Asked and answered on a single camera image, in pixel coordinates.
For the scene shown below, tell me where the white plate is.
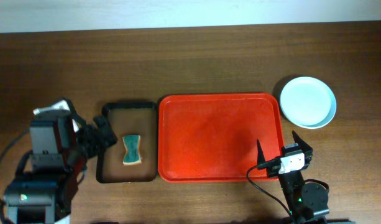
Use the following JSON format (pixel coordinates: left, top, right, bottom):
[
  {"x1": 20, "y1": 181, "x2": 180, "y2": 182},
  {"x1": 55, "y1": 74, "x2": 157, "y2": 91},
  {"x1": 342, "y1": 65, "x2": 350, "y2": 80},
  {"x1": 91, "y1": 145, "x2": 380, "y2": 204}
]
[{"x1": 299, "y1": 105, "x2": 337, "y2": 129}]

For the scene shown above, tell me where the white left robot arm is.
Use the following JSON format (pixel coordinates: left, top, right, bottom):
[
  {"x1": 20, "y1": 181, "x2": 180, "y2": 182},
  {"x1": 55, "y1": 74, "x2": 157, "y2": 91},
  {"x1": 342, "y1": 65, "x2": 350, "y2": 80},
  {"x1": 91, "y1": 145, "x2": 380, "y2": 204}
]
[{"x1": 4, "y1": 113, "x2": 117, "y2": 223}]

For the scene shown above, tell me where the light blue plate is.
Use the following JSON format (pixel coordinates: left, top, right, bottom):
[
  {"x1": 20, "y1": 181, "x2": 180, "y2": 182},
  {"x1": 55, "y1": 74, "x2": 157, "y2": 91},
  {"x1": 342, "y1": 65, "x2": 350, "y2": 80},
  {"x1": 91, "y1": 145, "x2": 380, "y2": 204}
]
[{"x1": 279, "y1": 77, "x2": 337, "y2": 126}]

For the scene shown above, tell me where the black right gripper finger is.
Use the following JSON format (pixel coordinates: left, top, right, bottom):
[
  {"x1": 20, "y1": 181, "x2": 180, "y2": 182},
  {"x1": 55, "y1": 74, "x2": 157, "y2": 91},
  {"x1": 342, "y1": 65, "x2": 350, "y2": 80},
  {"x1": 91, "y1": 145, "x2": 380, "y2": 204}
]
[
  {"x1": 292, "y1": 131, "x2": 313, "y2": 162},
  {"x1": 257, "y1": 140, "x2": 265, "y2": 165}
]

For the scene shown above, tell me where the black shallow sponge tray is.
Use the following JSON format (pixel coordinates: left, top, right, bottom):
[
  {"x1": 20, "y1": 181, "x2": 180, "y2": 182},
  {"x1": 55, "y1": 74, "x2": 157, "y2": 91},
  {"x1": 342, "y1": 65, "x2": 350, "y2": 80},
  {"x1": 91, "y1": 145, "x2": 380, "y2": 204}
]
[{"x1": 96, "y1": 101, "x2": 158, "y2": 184}]

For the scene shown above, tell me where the red plastic tray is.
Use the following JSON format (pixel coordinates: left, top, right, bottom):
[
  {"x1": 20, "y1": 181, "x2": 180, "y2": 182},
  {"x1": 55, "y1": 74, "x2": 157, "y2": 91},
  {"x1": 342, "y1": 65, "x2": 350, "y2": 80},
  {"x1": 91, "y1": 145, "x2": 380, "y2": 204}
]
[{"x1": 158, "y1": 93, "x2": 284, "y2": 183}]

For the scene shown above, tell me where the green and yellow sponge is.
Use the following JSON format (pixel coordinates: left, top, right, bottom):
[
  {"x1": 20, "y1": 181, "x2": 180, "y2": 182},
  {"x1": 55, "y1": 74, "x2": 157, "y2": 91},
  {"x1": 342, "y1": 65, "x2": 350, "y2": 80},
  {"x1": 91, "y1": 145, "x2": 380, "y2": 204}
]
[{"x1": 122, "y1": 135, "x2": 142, "y2": 166}]

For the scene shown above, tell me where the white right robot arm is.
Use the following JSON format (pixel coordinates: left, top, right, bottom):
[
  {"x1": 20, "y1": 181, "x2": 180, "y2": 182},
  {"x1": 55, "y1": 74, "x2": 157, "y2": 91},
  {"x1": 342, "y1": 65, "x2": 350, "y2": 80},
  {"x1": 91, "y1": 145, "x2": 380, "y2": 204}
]
[{"x1": 246, "y1": 131, "x2": 329, "y2": 223}]

